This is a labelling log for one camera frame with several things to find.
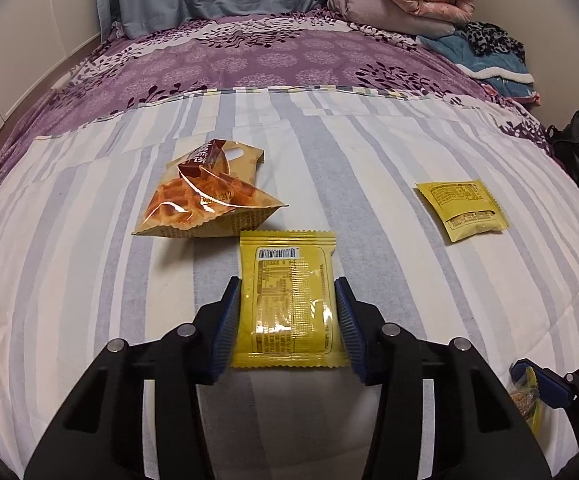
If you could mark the small yellow snack packet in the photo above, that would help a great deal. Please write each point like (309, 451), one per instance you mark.
(462, 210)

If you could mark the striped white blanket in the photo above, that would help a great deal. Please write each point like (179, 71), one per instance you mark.
(369, 160)

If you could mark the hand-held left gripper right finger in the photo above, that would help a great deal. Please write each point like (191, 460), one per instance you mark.
(352, 330)

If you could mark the yellow colourful snack packet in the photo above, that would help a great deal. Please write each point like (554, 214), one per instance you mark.
(527, 402)

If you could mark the large yellow snack packet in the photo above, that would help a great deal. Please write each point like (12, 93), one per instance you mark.
(289, 280)

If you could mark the blue fleece blanket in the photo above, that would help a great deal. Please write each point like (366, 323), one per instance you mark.
(489, 75)

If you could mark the pink folded quilt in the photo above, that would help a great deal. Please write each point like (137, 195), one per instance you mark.
(434, 5)

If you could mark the purple floral bedsheet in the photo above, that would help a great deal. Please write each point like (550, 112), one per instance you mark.
(269, 60)

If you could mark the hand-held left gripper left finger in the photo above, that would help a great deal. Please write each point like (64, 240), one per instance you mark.
(225, 330)

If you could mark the leopard print scarf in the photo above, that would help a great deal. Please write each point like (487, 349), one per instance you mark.
(494, 40)

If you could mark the waffle snack packet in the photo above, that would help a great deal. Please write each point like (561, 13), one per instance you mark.
(242, 160)
(194, 202)

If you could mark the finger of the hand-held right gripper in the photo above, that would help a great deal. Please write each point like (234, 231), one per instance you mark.
(552, 387)
(519, 369)

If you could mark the mauve folded quilt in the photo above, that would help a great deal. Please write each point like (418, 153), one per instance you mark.
(369, 7)

